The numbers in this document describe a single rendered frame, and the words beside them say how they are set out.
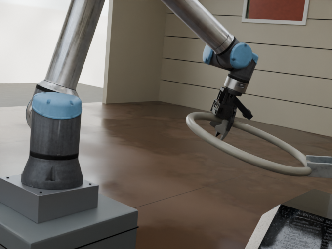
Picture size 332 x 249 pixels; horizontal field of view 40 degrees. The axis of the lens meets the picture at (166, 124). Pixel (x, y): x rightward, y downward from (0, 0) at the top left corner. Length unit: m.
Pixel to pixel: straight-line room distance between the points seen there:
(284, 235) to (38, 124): 0.98
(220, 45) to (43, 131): 0.66
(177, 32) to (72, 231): 9.12
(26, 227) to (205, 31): 0.84
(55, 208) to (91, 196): 0.13
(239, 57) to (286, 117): 7.19
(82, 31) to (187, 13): 0.36
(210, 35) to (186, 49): 8.50
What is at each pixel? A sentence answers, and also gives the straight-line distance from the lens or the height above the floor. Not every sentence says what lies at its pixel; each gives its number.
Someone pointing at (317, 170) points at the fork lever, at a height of 1.01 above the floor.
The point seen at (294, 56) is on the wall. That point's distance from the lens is 8.71.
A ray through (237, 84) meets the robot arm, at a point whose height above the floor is 1.25.
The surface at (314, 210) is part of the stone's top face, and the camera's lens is 1.88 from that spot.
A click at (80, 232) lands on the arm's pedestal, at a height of 0.83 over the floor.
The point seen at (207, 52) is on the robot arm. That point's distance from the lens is 1.76.
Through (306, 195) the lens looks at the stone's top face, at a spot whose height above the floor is 0.80.
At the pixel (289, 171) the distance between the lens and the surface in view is 1.52.
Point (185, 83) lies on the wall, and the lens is 10.15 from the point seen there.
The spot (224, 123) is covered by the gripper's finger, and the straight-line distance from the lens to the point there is 1.86.
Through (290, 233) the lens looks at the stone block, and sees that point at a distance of 1.81.
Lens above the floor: 1.39
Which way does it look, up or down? 10 degrees down
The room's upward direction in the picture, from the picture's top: 5 degrees clockwise
